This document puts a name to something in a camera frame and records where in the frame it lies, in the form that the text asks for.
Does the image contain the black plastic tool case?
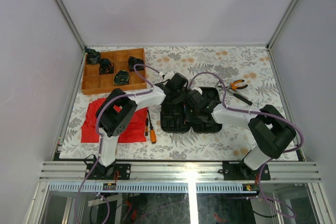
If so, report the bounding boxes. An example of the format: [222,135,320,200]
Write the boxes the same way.
[160,95,222,134]

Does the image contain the large orange handle screwdriver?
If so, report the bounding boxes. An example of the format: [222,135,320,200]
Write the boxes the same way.
[148,111,157,144]

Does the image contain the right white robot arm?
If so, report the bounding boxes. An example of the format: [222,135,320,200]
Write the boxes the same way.
[185,90,296,179]

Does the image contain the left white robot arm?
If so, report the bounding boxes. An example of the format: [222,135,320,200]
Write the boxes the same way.
[95,73,188,179]

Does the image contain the small hammer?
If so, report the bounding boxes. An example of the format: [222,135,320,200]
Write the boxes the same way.
[215,82,253,105]

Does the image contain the small precision screwdriver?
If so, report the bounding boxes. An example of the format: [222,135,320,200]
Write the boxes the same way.
[144,118,149,136]

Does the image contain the rolled black yellow tape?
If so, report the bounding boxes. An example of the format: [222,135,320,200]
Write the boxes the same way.
[113,70,130,86]

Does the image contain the red cloth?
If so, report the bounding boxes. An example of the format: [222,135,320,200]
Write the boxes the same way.
[81,98,148,143]

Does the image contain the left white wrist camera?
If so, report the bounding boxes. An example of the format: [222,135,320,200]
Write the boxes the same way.
[159,70,175,80]

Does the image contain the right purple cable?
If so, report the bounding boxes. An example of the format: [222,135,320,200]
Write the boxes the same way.
[189,72,305,218]

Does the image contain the orange handle pliers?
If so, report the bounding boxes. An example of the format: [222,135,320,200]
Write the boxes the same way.
[229,79,248,91]

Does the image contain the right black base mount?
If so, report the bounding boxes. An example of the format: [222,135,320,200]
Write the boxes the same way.
[222,161,271,181]

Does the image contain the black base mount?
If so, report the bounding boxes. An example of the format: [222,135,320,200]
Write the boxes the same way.
[83,155,131,181]
[222,161,271,181]

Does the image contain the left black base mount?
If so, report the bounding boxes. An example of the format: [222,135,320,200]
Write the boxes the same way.
[83,155,131,181]

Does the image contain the aluminium front rail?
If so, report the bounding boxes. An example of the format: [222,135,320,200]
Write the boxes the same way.
[39,161,321,183]

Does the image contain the white slotted cable duct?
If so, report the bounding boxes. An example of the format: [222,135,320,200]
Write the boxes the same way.
[49,182,258,195]

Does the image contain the right aluminium corner post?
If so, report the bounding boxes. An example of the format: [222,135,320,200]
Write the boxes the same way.
[267,0,300,51]

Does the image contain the aluminium corner post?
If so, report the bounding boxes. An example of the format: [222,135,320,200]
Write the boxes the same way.
[54,0,86,50]
[267,0,300,51]

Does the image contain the left aluminium corner post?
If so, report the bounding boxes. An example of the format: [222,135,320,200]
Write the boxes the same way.
[54,0,86,50]

